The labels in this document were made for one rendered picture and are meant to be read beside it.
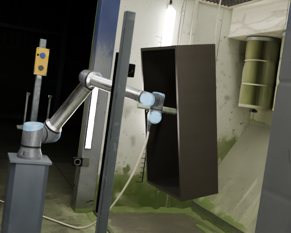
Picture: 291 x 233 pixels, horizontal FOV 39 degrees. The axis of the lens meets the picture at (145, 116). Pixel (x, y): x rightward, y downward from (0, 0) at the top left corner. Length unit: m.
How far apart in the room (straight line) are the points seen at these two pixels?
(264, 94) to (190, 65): 1.36
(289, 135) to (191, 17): 3.11
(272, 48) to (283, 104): 2.87
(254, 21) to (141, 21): 1.12
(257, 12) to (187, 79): 1.42
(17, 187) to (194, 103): 1.46
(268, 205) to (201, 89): 1.80
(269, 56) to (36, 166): 2.49
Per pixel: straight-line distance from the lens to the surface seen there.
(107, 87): 2.89
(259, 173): 4.15
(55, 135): 3.35
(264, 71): 4.29
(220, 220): 4.13
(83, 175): 4.10
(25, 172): 3.19
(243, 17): 4.46
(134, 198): 4.32
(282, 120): 1.47
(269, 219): 1.51
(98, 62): 4.01
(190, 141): 3.17
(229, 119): 4.65
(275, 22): 4.02
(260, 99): 4.28
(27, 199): 3.24
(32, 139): 3.21
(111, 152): 2.07
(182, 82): 3.08
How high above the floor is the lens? 1.24
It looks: 3 degrees down
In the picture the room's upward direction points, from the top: 8 degrees clockwise
